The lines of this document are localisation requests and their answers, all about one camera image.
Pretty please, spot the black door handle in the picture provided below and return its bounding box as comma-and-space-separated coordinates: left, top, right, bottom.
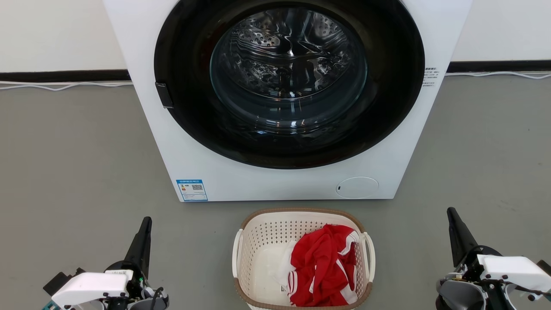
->
155, 82, 174, 109

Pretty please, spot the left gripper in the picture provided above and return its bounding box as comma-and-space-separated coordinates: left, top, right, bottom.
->
51, 217, 152, 310

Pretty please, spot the steel washer drum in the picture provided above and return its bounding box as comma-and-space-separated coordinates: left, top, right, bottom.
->
210, 6, 368, 130

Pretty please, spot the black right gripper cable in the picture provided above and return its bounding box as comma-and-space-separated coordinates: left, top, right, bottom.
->
503, 282, 551, 302

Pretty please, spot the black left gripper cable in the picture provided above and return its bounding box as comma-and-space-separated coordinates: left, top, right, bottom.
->
149, 287, 167, 310

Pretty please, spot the blue energy label sticker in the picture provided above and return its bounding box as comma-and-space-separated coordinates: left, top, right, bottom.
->
176, 179, 208, 202

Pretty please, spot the white garment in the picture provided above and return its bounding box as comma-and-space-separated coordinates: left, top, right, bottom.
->
267, 241, 298, 293

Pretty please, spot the cream perforated laundry basket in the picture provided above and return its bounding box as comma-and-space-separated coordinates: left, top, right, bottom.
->
232, 208, 376, 310

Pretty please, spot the red white-striped garment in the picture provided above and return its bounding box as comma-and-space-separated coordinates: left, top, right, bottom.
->
288, 224, 360, 307

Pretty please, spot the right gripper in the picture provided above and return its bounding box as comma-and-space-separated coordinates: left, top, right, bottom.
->
447, 207, 551, 303

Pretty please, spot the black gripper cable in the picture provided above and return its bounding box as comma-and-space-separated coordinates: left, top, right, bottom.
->
149, 287, 167, 310
503, 282, 551, 302

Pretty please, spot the white floor cable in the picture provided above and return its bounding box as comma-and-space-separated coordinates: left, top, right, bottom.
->
446, 71, 551, 80
0, 81, 134, 92

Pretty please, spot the white front-load washing machine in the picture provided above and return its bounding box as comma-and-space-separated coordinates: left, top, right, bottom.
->
102, 0, 473, 203

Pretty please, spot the round white filter cover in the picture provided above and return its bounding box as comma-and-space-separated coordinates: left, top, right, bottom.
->
336, 177, 380, 199

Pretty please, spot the black round washer door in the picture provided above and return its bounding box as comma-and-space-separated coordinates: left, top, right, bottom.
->
154, 0, 426, 170

